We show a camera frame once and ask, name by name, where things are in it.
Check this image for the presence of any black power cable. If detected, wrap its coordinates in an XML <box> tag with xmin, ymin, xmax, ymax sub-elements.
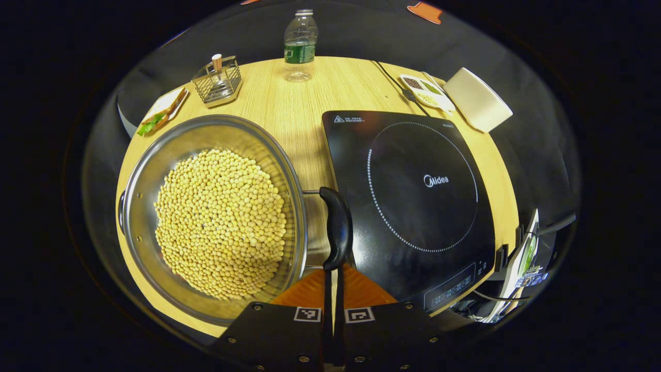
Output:
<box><xmin>371</xmin><ymin>60</ymin><xmax>430</xmax><ymax>117</ymax></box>

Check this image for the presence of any white spoon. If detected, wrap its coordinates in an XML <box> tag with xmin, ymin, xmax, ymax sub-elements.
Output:
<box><xmin>422</xmin><ymin>71</ymin><xmax>450</xmax><ymax>94</ymax></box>

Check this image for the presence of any white sectioned dish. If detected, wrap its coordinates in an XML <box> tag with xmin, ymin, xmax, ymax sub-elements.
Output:
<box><xmin>399</xmin><ymin>73</ymin><xmax>456</xmax><ymax>112</ymax></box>

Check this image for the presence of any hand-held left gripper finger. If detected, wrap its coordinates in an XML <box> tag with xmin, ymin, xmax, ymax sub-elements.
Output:
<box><xmin>335</xmin><ymin>263</ymin><xmax>460</xmax><ymax>372</ymax></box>
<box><xmin>209</xmin><ymin>263</ymin><xmax>334</xmax><ymax>372</ymax></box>

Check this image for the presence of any sandwich with lettuce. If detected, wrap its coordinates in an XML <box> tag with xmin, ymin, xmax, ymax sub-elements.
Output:
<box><xmin>137</xmin><ymin>90</ymin><xmax>186</xmax><ymax>136</ymax></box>

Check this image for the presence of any white toaster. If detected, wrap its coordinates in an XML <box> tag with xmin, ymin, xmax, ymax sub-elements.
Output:
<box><xmin>443</xmin><ymin>67</ymin><xmax>514</xmax><ymax>133</ymax></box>

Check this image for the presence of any clear plastic water bottle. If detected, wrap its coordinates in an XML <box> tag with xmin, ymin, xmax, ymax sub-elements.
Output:
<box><xmin>283</xmin><ymin>9</ymin><xmax>319</xmax><ymax>83</ymax></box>

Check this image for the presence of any black induction cooktop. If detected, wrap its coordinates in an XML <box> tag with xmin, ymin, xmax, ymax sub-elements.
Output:
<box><xmin>321</xmin><ymin>110</ymin><xmax>497</xmax><ymax>315</ymax></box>

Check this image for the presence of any metal wire holder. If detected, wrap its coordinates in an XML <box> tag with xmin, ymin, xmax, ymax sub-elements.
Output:
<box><xmin>191</xmin><ymin>54</ymin><xmax>243</xmax><ymax>109</ymax></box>

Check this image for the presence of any pile of yellow soybeans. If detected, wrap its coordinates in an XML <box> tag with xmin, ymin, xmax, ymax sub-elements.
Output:
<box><xmin>154</xmin><ymin>149</ymin><xmax>288</xmax><ymax>301</ymax></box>

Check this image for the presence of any stainless steel pot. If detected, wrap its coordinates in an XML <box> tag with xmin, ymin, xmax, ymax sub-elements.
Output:
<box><xmin>118</xmin><ymin>115</ymin><xmax>354</xmax><ymax>326</ymax></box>

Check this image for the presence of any white rectangular plate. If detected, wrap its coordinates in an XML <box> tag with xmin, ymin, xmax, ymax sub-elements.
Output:
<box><xmin>137</xmin><ymin>87</ymin><xmax>190</xmax><ymax>137</ymax></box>

